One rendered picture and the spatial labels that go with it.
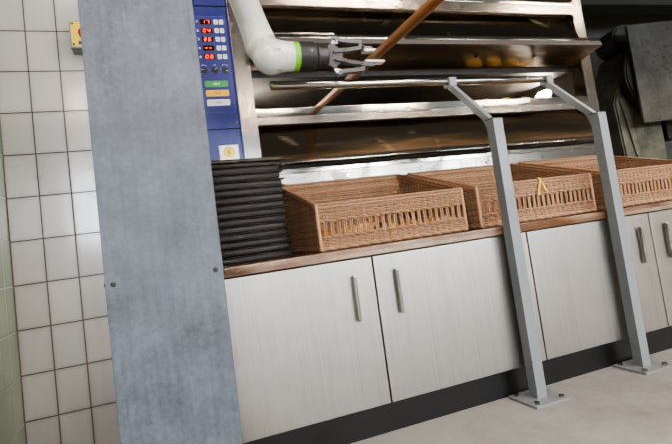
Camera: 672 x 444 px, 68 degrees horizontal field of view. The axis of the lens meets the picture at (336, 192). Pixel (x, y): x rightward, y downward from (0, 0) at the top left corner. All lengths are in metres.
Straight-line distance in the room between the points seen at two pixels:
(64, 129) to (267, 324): 1.06
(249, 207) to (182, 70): 0.72
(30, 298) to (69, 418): 0.43
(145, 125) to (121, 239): 0.21
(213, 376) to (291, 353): 0.57
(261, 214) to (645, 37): 5.61
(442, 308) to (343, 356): 0.37
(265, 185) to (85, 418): 1.02
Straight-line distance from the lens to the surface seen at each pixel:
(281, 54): 1.55
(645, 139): 6.70
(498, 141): 1.79
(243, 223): 1.61
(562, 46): 2.81
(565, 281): 2.00
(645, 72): 6.54
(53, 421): 2.08
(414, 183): 2.08
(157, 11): 1.04
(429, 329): 1.67
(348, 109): 2.21
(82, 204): 2.00
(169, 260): 0.94
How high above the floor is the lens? 0.64
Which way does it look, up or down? 4 degrees up
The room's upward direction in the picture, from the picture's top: 8 degrees counter-clockwise
